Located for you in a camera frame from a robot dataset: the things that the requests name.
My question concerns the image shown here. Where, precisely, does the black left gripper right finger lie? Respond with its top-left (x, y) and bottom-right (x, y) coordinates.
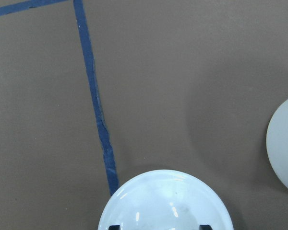
top-left (199, 225), bottom-right (212, 230)

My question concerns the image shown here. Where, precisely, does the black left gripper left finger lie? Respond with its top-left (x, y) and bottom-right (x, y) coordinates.
top-left (108, 225), bottom-right (120, 230)

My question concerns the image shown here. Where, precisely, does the white cup lid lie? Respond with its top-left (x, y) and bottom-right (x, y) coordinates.
top-left (98, 170), bottom-right (234, 230)

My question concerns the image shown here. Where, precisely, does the white enamel cup blue rim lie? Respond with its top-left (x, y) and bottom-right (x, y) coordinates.
top-left (266, 99), bottom-right (288, 189)

